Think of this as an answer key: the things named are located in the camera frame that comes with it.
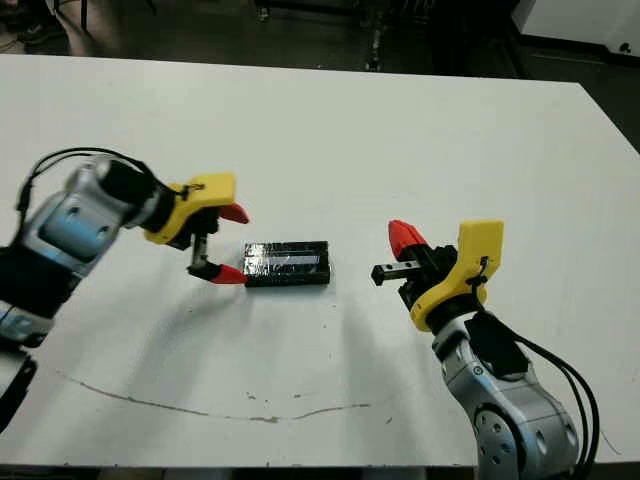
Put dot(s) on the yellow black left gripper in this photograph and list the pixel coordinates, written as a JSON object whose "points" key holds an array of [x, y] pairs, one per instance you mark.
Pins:
{"points": [[200, 200]]}

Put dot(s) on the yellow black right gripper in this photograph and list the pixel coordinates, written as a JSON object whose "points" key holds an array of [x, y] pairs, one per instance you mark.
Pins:
{"points": [[475, 260]]}

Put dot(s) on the glossy black box lid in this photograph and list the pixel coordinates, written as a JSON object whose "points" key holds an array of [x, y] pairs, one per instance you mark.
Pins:
{"points": [[285, 257]]}

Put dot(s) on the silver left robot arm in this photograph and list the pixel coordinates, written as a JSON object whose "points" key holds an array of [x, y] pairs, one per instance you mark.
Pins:
{"points": [[65, 250]]}

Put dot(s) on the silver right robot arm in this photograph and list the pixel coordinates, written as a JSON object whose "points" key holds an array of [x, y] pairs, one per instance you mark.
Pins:
{"points": [[515, 410]]}

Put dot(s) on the metal pole with caster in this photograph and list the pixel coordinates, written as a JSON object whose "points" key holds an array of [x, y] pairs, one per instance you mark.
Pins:
{"points": [[375, 45]]}

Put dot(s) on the white cabinet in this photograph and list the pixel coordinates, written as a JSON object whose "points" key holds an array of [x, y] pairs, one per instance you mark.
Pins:
{"points": [[580, 17]]}

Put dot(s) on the person's dark shoe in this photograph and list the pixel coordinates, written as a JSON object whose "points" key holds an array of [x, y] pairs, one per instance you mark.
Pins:
{"points": [[37, 32]]}

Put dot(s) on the small black knob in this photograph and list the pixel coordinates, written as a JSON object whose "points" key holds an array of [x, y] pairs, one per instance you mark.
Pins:
{"points": [[623, 48]]}

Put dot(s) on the black metal cart frame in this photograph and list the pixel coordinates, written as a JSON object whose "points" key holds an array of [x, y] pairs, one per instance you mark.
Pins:
{"points": [[310, 6]]}

